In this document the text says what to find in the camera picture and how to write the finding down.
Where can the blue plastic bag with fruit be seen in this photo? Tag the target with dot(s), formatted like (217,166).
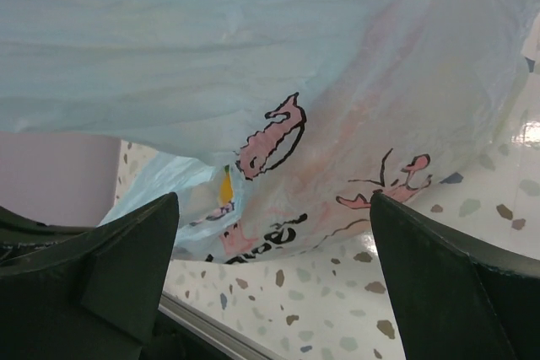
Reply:
(274,121)

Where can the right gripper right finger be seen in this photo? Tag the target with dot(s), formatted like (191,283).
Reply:
(454,296)

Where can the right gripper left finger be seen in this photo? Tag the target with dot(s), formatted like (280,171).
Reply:
(84,293)

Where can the aluminium front rail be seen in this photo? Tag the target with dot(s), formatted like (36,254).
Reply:
(232,343)

